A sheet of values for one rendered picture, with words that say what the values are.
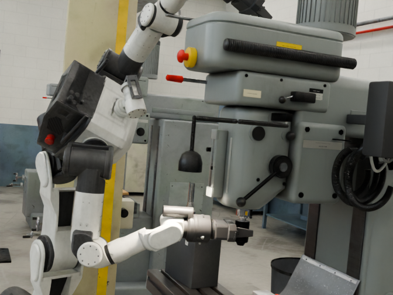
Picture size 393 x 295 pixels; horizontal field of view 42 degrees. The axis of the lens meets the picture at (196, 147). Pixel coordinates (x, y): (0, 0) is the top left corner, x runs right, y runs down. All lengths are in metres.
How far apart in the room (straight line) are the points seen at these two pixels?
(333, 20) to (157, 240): 0.89
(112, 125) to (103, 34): 1.60
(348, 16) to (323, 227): 0.75
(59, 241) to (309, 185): 0.97
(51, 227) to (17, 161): 8.49
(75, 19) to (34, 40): 7.33
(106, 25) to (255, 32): 1.87
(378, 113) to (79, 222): 0.93
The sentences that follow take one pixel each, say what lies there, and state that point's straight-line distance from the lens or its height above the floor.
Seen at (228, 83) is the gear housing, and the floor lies 1.69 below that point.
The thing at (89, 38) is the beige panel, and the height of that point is 2.01.
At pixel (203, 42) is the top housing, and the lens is 1.53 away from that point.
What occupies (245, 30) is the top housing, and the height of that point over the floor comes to 1.84.
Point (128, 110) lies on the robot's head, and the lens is 1.68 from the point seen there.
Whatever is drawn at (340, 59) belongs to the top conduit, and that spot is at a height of 1.80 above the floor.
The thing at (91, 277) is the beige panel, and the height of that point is 0.53.
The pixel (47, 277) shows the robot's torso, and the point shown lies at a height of 0.93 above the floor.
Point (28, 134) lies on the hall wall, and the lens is 10.50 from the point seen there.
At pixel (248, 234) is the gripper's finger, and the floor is 1.23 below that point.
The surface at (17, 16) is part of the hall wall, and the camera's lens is 10.60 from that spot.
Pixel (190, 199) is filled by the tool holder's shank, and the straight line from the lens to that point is 2.09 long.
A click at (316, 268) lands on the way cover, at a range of 1.97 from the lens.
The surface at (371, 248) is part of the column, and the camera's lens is 1.80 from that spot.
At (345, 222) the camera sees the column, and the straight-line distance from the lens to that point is 1.86.
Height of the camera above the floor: 1.57
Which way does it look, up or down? 3 degrees down
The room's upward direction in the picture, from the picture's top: 5 degrees clockwise
